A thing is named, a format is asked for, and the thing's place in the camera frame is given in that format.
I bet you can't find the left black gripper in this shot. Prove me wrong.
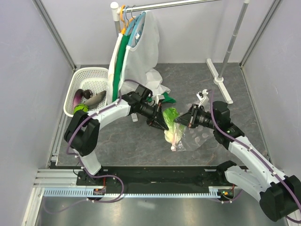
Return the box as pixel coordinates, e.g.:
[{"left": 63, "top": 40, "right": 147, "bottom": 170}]
[{"left": 138, "top": 101, "right": 168, "bottom": 132}]

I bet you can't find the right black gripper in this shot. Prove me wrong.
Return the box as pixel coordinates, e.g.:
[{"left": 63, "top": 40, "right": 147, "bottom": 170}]
[{"left": 174, "top": 104, "right": 218, "bottom": 130}]

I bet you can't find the green plastic lettuce head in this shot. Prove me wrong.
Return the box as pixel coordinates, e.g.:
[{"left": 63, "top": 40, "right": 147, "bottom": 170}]
[{"left": 163, "top": 107, "right": 185, "bottom": 145}]

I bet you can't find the clear pink-dotted zip bag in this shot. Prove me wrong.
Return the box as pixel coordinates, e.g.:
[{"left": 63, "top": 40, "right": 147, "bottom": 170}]
[{"left": 170, "top": 126, "right": 213, "bottom": 152}]

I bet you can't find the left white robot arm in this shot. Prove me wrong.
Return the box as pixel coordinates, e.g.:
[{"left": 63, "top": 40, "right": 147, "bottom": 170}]
[{"left": 63, "top": 85, "right": 168, "bottom": 185}]

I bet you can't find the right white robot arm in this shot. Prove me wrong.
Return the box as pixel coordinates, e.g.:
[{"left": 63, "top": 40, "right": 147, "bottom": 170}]
[{"left": 174, "top": 101, "right": 301, "bottom": 222}]

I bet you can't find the white mesh garment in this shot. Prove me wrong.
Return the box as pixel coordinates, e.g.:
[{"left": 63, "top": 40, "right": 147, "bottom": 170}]
[{"left": 119, "top": 10, "right": 161, "bottom": 95}]

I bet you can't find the white perforated plastic basket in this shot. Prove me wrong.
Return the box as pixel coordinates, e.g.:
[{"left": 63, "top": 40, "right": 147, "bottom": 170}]
[{"left": 63, "top": 67, "right": 108, "bottom": 117}]

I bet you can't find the green garment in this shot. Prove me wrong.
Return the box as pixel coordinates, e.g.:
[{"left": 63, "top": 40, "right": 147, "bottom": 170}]
[{"left": 113, "top": 35, "right": 176, "bottom": 103}]

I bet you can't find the purple toy eggplant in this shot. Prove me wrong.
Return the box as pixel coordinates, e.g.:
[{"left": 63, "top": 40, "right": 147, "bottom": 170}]
[{"left": 73, "top": 89, "right": 93, "bottom": 108}]

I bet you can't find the white garment with trim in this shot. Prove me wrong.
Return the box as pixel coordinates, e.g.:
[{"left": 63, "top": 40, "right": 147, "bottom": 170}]
[{"left": 106, "top": 33, "right": 123, "bottom": 104}]

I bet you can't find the orange clothes hanger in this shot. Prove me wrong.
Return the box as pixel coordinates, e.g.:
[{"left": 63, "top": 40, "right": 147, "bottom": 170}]
[{"left": 119, "top": 5, "right": 128, "bottom": 35}]

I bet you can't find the light blue clothes hanger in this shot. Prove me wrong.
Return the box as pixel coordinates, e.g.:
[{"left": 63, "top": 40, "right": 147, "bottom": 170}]
[{"left": 125, "top": 11, "right": 146, "bottom": 47}]

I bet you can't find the white metal clothes rack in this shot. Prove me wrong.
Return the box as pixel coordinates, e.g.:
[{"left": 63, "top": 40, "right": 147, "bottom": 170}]
[{"left": 110, "top": 0, "right": 251, "bottom": 122}]

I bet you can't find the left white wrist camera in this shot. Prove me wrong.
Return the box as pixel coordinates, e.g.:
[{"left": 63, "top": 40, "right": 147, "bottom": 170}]
[{"left": 153, "top": 94, "right": 165, "bottom": 105}]

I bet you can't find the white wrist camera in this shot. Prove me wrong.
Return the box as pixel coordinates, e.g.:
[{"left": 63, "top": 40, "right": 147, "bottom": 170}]
[
  {"left": 196, "top": 89, "right": 210, "bottom": 107},
  {"left": 153, "top": 94, "right": 165, "bottom": 105}
]

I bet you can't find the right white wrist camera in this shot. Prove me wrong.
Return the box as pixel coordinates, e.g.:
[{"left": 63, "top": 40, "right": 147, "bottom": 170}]
[{"left": 196, "top": 89, "right": 210, "bottom": 107}]

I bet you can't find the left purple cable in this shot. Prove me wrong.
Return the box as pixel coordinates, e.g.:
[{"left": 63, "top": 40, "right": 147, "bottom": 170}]
[{"left": 42, "top": 79, "right": 146, "bottom": 214}]

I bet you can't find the purple cable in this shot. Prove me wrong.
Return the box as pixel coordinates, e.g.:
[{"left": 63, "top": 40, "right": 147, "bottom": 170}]
[
  {"left": 203, "top": 89, "right": 301, "bottom": 224},
  {"left": 42, "top": 79, "right": 146, "bottom": 214}
]

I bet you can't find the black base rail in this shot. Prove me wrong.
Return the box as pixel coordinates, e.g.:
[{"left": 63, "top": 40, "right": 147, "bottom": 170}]
[{"left": 76, "top": 165, "right": 257, "bottom": 189}]

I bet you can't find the white slotted cable duct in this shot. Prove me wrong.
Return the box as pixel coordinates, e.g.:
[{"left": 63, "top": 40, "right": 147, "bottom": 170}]
[{"left": 43, "top": 187, "right": 225, "bottom": 199}]

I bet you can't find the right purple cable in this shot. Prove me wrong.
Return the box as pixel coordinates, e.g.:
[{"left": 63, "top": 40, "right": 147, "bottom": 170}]
[{"left": 203, "top": 89, "right": 301, "bottom": 224}]

